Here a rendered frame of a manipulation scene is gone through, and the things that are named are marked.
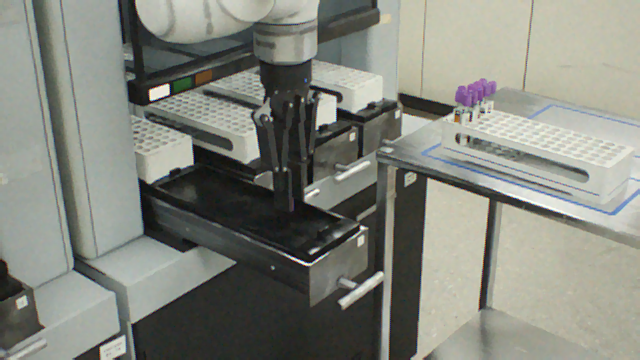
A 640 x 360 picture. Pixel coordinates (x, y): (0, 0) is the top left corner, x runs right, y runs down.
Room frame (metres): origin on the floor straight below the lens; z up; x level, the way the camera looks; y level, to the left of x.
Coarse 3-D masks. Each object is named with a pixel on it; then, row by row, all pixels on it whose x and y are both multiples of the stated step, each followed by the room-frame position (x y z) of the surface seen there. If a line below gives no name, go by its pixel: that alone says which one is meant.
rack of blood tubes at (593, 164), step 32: (448, 128) 1.25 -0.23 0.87; (480, 128) 1.22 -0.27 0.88; (512, 128) 1.23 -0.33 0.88; (544, 128) 1.22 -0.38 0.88; (480, 160) 1.20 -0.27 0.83; (512, 160) 1.20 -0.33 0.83; (544, 160) 1.21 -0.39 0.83; (576, 160) 1.09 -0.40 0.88; (608, 160) 1.09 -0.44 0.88; (576, 192) 1.09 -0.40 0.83; (608, 192) 1.07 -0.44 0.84
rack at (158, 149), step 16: (144, 128) 1.28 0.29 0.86; (160, 128) 1.28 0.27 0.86; (144, 144) 1.21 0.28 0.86; (160, 144) 1.21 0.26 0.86; (176, 144) 1.20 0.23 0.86; (144, 160) 1.16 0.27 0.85; (160, 160) 1.18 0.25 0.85; (176, 160) 1.20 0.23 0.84; (192, 160) 1.23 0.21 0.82; (144, 176) 1.16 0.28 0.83; (160, 176) 1.17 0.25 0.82
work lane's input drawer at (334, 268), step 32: (160, 192) 1.13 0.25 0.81; (192, 192) 1.15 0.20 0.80; (224, 192) 1.15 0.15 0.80; (256, 192) 1.14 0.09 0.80; (160, 224) 1.12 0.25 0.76; (192, 224) 1.07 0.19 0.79; (224, 224) 1.04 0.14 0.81; (256, 224) 1.04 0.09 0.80; (288, 224) 1.04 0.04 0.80; (320, 224) 1.04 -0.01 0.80; (352, 224) 1.01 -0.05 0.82; (224, 256) 1.02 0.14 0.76; (256, 256) 0.98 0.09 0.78; (288, 256) 0.94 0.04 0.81; (320, 256) 0.95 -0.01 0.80; (352, 256) 0.99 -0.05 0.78; (320, 288) 0.94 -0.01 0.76; (352, 288) 0.95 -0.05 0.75
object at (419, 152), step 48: (528, 96) 1.54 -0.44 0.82; (432, 144) 1.30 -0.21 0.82; (624, 144) 1.29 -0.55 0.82; (384, 192) 1.26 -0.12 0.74; (480, 192) 1.13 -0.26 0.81; (528, 192) 1.10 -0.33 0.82; (624, 192) 1.10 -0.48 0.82; (384, 240) 1.26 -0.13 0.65; (624, 240) 0.97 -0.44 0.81; (384, 288) 1.26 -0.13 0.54; (480, 288) 1.59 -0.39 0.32; (384, 336) 1.26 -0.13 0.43; (480, 336) 1.45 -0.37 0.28; (528, 336) 1.45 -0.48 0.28
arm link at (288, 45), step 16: (256, 32) 1.07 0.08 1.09; (272, 32) 1.05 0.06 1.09; (288, 32) 1.04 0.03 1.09; (304, 32) 1.05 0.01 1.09; (256, 48) 1.07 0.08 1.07; (272, 48) 1.05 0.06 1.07; (288, 48) 1.05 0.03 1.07; (304, 48) 1.05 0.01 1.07; (272, 64) 1.06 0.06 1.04; (288, 64) 1.06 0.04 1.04
